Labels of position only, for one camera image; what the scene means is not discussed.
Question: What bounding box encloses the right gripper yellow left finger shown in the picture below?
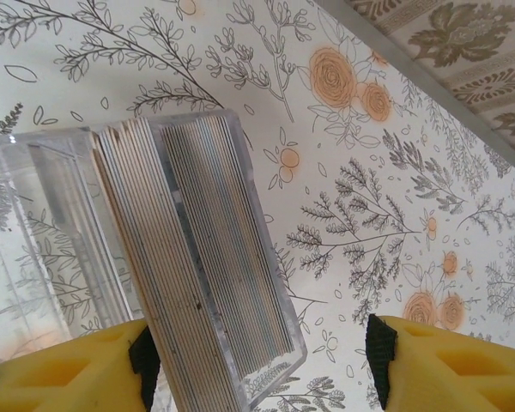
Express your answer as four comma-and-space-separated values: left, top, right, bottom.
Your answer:
0, 319, 162, 412

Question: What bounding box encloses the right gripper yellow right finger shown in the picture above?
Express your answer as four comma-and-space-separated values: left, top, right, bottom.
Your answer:
364, 312, 515, 412

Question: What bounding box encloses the floral patterned table cover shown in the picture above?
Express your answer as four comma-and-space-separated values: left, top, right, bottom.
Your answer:
0, 0, 515, 412

